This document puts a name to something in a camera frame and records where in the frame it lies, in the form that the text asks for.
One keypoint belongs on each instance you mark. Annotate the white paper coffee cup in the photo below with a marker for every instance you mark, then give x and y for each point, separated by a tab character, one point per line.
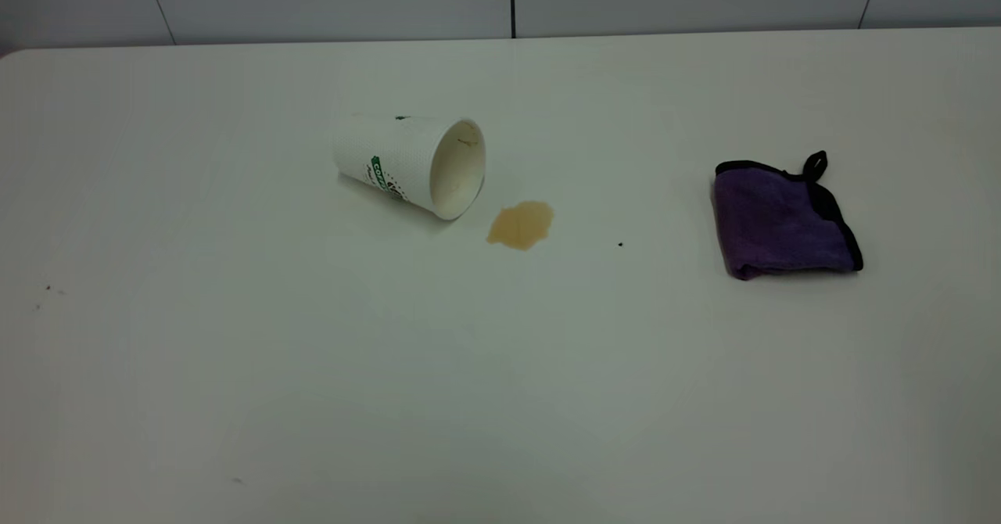
407	160

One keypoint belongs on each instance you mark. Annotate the purple cloth with black trim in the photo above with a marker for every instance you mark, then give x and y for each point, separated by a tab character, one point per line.
770	223

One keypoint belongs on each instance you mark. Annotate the brown coffee spill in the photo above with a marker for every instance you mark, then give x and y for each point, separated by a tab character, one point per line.
520	225

